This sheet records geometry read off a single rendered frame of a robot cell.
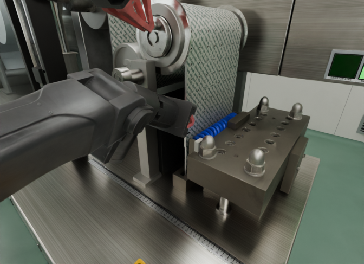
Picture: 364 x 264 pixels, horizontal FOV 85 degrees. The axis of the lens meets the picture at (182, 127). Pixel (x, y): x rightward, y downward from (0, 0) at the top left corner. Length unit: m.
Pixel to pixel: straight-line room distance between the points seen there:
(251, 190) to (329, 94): 2.73
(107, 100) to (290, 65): 0.53
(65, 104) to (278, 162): 0.37
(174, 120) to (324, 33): 0.44
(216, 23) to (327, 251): 1.56
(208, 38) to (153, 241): 0.42
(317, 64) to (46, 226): 0.74
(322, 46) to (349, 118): 2.52
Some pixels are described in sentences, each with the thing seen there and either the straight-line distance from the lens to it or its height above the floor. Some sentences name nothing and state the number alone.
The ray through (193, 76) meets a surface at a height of 1.18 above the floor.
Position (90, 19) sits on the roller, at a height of 1.29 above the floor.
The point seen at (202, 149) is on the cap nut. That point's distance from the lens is 0.40.
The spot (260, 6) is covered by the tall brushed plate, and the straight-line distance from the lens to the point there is 0.69.
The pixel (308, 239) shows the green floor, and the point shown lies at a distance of 1.76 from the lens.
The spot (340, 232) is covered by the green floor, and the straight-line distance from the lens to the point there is 1.91.
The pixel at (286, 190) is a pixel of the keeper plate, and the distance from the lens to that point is 0.56.
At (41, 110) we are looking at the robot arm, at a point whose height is 1.21.
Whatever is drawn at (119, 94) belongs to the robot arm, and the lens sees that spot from 0.23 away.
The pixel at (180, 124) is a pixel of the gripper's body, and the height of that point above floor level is 1.11.
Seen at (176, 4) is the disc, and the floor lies 1.30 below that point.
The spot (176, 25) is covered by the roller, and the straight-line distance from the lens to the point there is 0.40.
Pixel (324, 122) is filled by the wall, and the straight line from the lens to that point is 3.16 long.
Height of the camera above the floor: 1.26
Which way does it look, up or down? 26 degrees down
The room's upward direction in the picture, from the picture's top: straight up
